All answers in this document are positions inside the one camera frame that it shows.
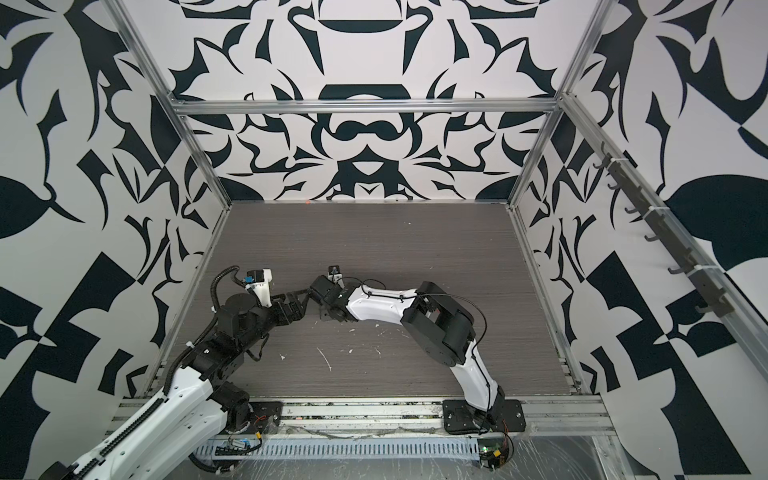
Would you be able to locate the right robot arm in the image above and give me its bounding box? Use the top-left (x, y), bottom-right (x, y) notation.
top-left (309, 276), bottom-right (504, 428)

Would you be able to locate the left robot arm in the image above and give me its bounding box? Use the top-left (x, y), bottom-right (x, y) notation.
top-left (41, 290), bottom-right (309, 479)

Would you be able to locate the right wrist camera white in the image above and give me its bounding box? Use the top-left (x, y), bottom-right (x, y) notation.
top-left (328, 265), bottom-right (343, 284)

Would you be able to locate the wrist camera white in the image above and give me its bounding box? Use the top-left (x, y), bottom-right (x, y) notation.
top-left (328, 265), bottom-right (343, 284)
top-left (244, 269), bottom-right (272, 308)

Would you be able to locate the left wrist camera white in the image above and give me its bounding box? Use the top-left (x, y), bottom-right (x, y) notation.
top-left (244, 269), bottom-right (272, 308)

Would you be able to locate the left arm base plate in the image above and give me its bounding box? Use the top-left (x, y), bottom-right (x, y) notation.
top-left (241, 401), bottom-right (284, 435)

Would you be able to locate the white slotted cable duct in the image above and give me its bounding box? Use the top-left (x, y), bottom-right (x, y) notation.
top-left (195, 437), bottom-right (480, 461)

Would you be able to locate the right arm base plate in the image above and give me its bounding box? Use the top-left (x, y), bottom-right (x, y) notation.
top-left (442, 396), bottom-right (527, 435)

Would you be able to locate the grey wall hook rail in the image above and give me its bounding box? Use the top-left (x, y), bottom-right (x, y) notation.
top-left (596, 152), bottom-right (736, 318)

